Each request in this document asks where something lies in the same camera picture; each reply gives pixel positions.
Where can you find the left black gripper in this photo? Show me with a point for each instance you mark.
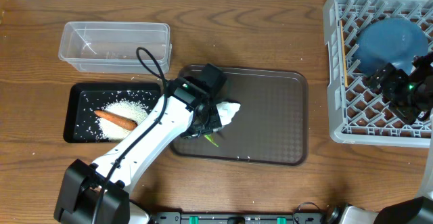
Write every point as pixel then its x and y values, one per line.
pixel 195 130

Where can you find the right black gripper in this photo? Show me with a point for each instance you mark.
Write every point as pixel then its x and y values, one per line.
pixel 397 76

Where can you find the white tissue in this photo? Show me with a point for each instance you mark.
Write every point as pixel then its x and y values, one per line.
pixel 227 111

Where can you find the yellow green wrapper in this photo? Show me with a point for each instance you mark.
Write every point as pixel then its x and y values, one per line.
pixel 211 140

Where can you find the dark blue bowl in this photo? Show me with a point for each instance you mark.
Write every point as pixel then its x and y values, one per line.
pixel 393 40

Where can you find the pile of white rice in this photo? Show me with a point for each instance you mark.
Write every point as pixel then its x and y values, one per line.
pixel 131 104

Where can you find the orange carrot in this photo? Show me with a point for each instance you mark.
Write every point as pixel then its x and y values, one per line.
pixel 120 121

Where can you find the wooden chopstick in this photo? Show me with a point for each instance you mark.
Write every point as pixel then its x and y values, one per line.
pixel 343 55

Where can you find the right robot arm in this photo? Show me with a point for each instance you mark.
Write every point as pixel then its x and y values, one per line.
pixel 415 210

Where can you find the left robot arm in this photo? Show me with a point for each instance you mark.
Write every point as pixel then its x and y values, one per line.
pixel 100 192

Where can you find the grey dishwasher rack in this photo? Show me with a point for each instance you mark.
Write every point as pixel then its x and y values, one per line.
pixel 356 114

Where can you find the dark brown serving tray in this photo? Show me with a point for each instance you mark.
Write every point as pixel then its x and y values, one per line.
pixel 271 126

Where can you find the clear plastic bin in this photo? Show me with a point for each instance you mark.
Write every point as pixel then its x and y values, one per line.
pixel 110 47

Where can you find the black rectangular tray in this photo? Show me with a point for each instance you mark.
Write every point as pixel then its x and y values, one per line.
pixel 80 87

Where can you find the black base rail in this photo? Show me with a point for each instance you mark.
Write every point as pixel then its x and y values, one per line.
pixel 226 218

